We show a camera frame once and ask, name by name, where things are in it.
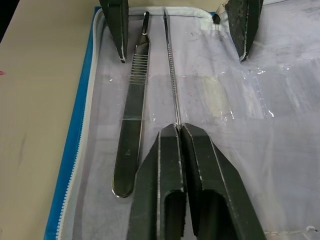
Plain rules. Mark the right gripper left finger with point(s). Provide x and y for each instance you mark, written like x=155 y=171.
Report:
x=160 y=187

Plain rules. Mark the thin steel probe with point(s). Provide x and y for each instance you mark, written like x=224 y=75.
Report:
x=171 y=67

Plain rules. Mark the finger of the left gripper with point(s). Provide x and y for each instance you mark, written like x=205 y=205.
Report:
x=243 y=22
x=117 y=22

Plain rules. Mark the blue surgical instrument pack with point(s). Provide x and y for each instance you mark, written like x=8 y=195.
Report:
x=250 y=150

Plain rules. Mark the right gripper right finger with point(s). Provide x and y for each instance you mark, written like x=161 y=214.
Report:
x=215 y=190

